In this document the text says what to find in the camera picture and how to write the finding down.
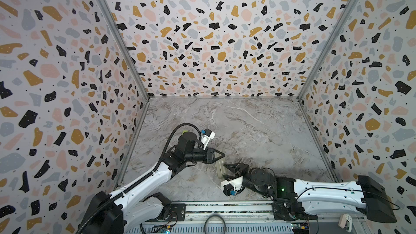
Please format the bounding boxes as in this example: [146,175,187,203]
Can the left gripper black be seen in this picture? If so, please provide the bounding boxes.
[185,147,224,165]

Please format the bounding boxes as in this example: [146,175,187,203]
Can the white remote control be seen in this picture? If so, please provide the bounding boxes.
[215,159,226,179]

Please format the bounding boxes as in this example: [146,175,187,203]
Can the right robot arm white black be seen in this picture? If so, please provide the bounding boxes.
[221,162,397,224]

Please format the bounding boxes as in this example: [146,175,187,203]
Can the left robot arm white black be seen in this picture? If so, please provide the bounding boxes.
[77,123,225,234]

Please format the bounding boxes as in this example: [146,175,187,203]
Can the white plastic clip device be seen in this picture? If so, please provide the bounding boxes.
[338,214,353,233]

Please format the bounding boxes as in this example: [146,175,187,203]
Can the black cable loop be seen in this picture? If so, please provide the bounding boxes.
[204,213,226,234]

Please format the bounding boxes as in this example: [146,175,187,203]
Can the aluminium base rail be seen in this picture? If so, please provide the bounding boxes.
[135,201,370,234]

